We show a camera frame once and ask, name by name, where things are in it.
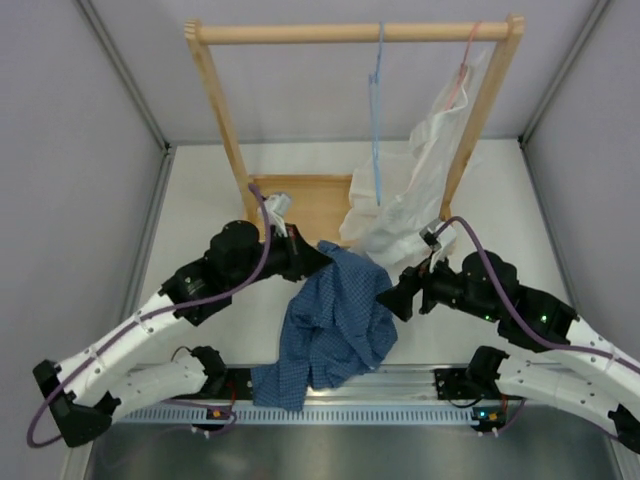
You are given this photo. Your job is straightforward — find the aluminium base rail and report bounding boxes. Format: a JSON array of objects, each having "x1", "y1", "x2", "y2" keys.
[{"x1": 119, "y1": 363, "x2": 616, "y2": 404}]

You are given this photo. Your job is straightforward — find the blue checked shirt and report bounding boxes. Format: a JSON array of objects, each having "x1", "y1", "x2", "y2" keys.
[{"x1": 251, "y1": 241, "x2": 398, "y2": 411}]

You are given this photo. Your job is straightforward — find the blue wire hanger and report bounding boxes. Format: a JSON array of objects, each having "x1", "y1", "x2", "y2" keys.
[{"x1": 368, "y1": 22, "x2": 385, "y2": 206}]

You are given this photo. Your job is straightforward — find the wooden clothes rack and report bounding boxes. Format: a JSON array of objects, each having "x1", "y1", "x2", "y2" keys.
[{"x1": 184, "y1": 14, "x2": 526, "y2": 241}]

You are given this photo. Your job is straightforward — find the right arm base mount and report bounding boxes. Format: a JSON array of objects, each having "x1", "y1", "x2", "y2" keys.
[{"x1": 434, "y1": 346, "x2": 509, "y2": 406}]

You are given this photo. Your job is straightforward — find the aluminium frame post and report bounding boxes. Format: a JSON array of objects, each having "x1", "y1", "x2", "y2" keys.
[
  {"x1": 72, "y1": 0, "x2": 170, "y2": 153},
  {"x1": 518, "y1": 0, "x2": 614, "y2": 149}
]

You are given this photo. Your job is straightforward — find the pink wire hanger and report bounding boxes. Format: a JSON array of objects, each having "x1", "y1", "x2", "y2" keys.
[{"x1": 445, "y1": 21, "x2": 482, "y2": 111}]

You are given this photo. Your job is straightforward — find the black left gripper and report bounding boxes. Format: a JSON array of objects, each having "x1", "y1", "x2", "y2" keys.
[{"x1": 229, "y1": 223, "x2": 333, "y2": 291}]

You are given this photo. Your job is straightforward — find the white shirt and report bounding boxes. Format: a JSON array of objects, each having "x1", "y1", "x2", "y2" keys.
[{"x1": 339, "y1": 50, "x2": 489, "y2": 267}]

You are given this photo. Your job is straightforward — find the aluminium frame post left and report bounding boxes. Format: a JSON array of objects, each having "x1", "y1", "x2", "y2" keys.
[{"x1": 72, "y1": 0, "x2": 170, "y2": 153}]

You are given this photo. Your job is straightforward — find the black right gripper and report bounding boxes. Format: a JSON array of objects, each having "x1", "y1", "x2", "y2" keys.
[{"x1": 376, "y1": 249, "x2": 501, "y2": 324}]

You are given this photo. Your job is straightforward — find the grey slotted cable duct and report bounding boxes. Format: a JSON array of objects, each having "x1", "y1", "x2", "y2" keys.
[{"x1": 122, "y1": 404, "x2": 499, "y2": 426}]

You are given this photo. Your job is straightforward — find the aluminium frame post right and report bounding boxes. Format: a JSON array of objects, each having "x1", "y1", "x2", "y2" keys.
[{"x1": 518, "y1": 0, "x2": 614, "y2": 149}]

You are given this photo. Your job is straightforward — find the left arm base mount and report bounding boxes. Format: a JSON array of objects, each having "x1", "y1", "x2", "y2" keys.
[{"x1": 187, "y1": 346, "x2": 253, "y2": 421}]

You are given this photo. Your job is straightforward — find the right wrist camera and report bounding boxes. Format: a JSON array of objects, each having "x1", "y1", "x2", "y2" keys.
[{"x1": 419, "y1": 218, "x2": 457, "y2": 262}]

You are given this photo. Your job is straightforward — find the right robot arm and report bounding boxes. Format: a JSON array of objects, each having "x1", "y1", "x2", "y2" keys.
[{"x1": 376, "y1": 251, "x2": 639, "y2": 452}]

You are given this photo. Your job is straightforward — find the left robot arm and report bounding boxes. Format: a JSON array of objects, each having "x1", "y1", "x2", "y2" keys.
[{"x1": 33, "y1": 220, "x2": 333, "y2": 448}]

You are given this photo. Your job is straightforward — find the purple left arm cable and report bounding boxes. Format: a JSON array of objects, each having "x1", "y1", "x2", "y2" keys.
[{"x1": 27, "y1": 183, "x2": 276, "y2": 447}]

